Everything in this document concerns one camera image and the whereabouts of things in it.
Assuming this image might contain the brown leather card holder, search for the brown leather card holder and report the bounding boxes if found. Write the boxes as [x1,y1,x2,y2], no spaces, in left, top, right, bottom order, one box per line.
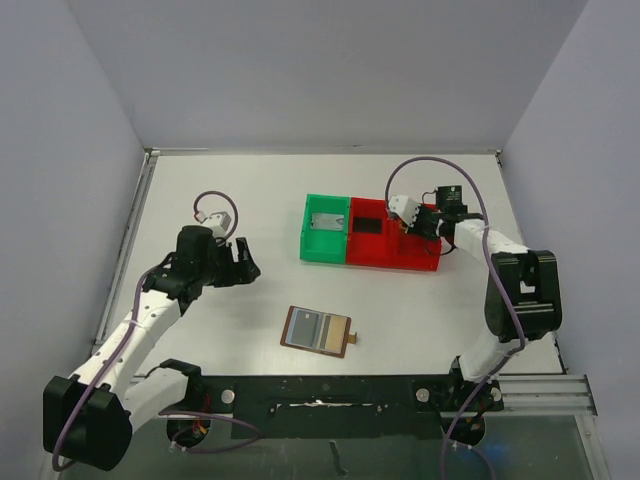
[280,306,358,358]

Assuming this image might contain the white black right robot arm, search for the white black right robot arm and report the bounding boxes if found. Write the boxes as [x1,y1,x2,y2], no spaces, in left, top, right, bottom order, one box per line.
[389,185,562,383]

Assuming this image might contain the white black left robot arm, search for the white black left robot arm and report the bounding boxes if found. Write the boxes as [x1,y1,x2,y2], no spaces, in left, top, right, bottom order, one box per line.
[43,225,261,473]

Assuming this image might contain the black card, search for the black card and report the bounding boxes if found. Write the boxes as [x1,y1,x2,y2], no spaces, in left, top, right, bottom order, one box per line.
[352,216,383,234]

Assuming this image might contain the gold card right pocket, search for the gold card right pocket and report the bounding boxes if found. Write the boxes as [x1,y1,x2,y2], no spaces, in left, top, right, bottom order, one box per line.
[318,315,349,354]

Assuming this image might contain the red plastic bin right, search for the red plastic bin right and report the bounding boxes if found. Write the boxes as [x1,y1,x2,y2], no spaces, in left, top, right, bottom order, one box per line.
[392,219,442,271]

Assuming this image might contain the red plastic bin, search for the red plastic bin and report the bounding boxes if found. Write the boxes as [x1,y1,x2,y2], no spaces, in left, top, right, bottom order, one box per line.
[392,219,442,271]
[346,197,397,269]

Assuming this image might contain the red plastic bin middle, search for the red plastic bin middle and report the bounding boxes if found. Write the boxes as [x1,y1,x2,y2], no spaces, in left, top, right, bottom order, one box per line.
[346,197,397,269]

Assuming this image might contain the green plastic bin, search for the green plastic bin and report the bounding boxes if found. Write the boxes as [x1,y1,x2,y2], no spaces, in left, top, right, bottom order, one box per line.
[299,194,351,264]

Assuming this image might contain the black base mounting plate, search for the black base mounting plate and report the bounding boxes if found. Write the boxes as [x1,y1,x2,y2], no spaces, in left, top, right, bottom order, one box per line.
[170,374,504,440]

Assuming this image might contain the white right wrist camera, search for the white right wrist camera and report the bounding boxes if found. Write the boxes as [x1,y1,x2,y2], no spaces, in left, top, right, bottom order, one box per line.
[387,195,422,227]

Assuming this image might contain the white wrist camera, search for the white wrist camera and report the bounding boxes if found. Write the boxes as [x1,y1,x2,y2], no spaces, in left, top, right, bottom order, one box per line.
[387,195,422,227]
[194,211,232,238]

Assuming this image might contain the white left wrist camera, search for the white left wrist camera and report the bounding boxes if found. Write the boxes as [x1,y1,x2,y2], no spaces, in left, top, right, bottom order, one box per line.
[194,211,232,238]

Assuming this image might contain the aluminium left frame rail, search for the aluminium left frame rail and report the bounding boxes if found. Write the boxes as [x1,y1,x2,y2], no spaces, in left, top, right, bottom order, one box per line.
[91,148,159,354]

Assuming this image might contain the aluminium frame rail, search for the aluminium frame rail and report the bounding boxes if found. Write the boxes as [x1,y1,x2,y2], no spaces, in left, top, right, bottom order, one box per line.
[57,373,599,424]
[91,148,159,354]

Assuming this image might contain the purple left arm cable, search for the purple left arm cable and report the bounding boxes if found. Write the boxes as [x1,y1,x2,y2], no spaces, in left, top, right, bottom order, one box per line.
[52,190,264,474]

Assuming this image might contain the aluminium front frame rail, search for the aluminium front frame rail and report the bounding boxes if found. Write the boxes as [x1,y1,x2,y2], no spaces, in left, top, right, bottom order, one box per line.
[57,373,599,424]

